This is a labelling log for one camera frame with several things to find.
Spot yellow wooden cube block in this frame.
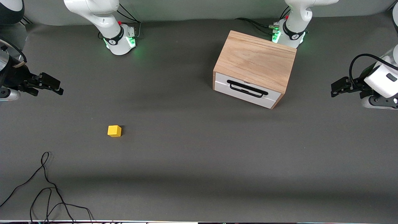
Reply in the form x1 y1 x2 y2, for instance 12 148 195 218
108 125 122 138

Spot white-fronted drawer with black handle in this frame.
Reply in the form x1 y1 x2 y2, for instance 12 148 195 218
215 72 282 109

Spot light wooden drawer cabinet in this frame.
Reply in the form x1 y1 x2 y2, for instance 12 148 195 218
213 30 297 110

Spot black left arm wrist cable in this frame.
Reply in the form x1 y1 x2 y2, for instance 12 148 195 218
349 54 398 82

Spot thin black loose cable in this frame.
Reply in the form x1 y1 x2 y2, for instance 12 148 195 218
0 152 94 223

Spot black right arm base cables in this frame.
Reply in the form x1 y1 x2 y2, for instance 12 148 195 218
98 3 142 40

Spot black arm base cables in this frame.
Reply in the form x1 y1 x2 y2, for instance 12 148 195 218
98 3 142 40
235 6 291 35

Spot black left arm base cables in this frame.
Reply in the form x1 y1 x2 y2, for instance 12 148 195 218
235 6 291 35

